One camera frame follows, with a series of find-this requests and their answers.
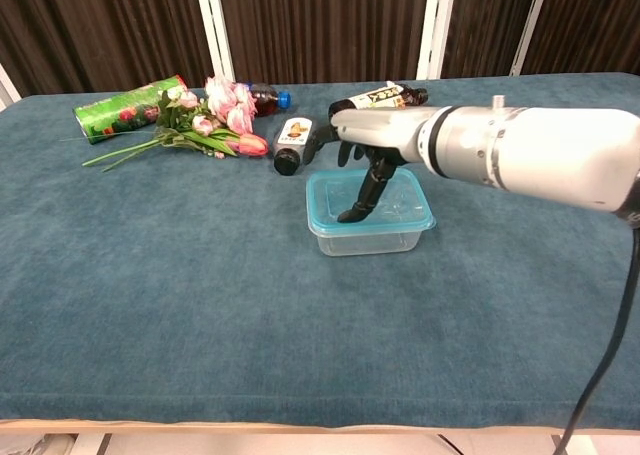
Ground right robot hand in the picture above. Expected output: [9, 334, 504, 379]
[302, 105, 432, 225]

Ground blue plastic lid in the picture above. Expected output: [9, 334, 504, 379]
[305, 167, 437, 237]

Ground clear plastic container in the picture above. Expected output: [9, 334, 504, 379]
[312, 218, 435, 258]

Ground brown bottle white label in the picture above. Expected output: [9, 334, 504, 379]
[327, 80, 430, 121]

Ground dark squeeze sauce bottle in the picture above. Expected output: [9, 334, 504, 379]
[272, 116, 326, 177]

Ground cola bottle blue cap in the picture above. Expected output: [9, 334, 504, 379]
[243, 81, 292, 119]

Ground dark brown corrugated panel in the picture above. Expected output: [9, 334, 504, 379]
[0, 0, 214, 97]
[522, 0, 640, 75]
[215, 0, 431, 84]
[442, 0, 541, 79]

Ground pink flower bouquet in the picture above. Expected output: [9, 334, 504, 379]
[59, 74, 271, 173]

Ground teal tablecloth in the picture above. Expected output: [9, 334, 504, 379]
[0, 72, 640, 430]

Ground green chips can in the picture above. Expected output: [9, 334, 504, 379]
[72, 73, 189, 146]

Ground white partition post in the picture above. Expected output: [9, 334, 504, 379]
[193, 0, 236, 82]
[509, 0, 551, 76]
[0, 63, 22, 111]
[416, 0, 459, 80]

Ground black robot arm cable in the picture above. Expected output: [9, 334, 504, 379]
[553, 227, 640, 455]

